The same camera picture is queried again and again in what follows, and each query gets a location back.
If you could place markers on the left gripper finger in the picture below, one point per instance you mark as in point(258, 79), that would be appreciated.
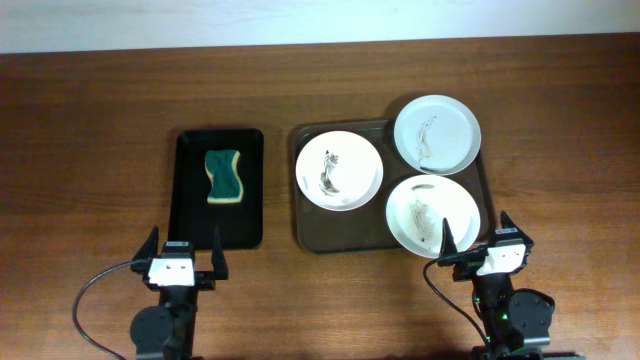
point(217, 255)
point(150, 246)

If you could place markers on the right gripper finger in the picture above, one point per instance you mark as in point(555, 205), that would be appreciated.
point(448, 246)
point(508, 226)

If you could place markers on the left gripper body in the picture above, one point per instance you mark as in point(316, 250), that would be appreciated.
point(204, 281)

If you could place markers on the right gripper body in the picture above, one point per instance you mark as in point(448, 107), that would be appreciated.
point(467, 265)

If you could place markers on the white plate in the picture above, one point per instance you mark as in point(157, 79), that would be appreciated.
point(417, 208)
point(339, 170)
point(437, 134)

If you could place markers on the green yellow sponge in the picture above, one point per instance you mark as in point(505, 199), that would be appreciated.
point(221, 167)

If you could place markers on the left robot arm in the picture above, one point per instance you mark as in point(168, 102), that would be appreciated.
point(166, 330)

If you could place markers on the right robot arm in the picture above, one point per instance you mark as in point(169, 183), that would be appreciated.
point(514, 323)

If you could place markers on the black small tray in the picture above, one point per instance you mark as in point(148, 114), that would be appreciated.
point(192, 219)

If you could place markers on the brown large tray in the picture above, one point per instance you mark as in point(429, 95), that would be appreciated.
point(322, 232)

